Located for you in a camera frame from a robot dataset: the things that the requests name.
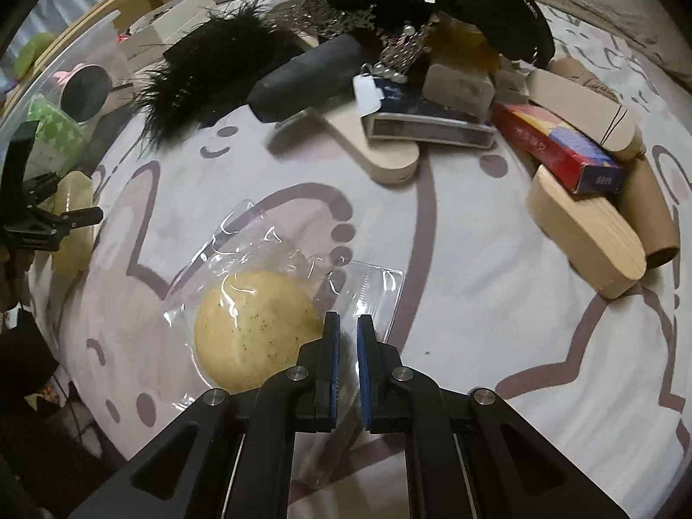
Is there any yellow sponge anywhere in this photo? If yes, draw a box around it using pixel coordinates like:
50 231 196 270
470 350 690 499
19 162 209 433
163 200 405 411

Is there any black foam tube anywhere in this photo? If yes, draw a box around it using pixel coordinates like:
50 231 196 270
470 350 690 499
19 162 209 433
247 31 381 123

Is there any yellow translucent plastic piece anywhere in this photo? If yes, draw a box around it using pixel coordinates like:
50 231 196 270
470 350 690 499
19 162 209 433
50 169 99 282

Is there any green dotted wipes pack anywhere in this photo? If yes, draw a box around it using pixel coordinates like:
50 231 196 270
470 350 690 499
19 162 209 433
25 94 87 179

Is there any bunny print bed sheet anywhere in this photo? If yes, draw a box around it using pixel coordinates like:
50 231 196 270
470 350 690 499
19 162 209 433
53 0 692 519

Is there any clear plastic storage bin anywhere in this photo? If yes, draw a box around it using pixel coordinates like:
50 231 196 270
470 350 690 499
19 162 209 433
1 11 134 179

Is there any pink bunny phone stand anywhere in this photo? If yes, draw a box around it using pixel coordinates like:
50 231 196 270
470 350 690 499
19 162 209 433
58 64 114 123

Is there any green plush toy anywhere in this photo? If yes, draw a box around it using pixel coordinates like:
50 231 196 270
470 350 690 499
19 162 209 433
13 33 56 80

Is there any flat wooden oval board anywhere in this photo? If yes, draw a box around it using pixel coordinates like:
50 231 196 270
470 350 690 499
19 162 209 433
274 106 423 186

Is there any white cardboard box of items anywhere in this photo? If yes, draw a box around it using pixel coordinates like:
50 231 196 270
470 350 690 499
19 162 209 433
120 0 216 71

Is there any silver dark box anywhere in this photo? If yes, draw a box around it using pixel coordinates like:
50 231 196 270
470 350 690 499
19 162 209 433
352 74 497 150

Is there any black feather accessory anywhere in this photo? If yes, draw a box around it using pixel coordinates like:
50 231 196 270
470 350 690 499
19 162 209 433
134 3 301 149

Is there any thick wooden oval block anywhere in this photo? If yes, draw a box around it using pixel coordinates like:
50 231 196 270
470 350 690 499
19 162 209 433
525 167 646 299

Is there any red blue carton box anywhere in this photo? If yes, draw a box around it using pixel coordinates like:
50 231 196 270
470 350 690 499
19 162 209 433
490 102 624 195

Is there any brown cardboard tube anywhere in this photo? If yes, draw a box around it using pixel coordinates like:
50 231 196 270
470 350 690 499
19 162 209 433
617 156 680 268

